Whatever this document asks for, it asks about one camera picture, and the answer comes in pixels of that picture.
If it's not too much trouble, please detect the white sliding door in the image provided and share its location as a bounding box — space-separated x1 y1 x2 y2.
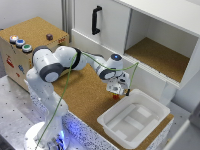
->
73 0 132 56

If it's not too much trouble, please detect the purple block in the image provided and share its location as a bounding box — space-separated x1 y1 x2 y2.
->
45 33 54 41

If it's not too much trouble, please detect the red button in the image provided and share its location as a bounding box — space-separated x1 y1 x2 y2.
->
9 35 19 44

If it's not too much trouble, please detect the green button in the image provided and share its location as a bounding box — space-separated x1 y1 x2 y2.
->
21 43 33 54

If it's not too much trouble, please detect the black door handle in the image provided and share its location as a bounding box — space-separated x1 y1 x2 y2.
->
91 5 103 36

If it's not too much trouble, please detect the white plastic box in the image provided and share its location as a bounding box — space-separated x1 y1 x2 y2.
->
96 88 172 150

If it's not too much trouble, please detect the white cabinet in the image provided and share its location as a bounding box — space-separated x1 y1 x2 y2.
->
70 0 200 105

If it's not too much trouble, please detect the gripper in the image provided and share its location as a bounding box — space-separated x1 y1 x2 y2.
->
106 72 131 96

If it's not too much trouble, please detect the blue button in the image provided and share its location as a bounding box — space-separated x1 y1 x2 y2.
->
15 38 26 48

